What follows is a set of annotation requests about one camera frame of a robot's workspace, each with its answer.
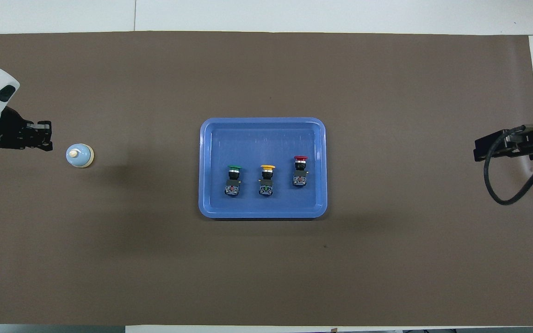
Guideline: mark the green push button switch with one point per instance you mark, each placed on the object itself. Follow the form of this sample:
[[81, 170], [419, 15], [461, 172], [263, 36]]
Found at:
[[233, 180]]

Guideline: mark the light blue desk bell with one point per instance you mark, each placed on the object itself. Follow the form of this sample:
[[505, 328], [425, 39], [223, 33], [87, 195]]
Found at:
[[79, 156]]

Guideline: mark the yellow push button switch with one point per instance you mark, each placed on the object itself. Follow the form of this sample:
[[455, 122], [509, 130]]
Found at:
[[266, 178]]

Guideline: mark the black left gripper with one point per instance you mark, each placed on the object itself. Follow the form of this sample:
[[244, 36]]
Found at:
[[12, 134]]

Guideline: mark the red push button switch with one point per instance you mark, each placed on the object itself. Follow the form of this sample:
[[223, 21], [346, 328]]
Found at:
[[300, 171]]

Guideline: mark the blue plastic tray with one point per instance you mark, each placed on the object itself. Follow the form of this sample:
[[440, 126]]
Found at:
[[248, 143]]

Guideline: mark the brown table mat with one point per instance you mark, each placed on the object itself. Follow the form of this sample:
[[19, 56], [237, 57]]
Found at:
[[266, 268]]

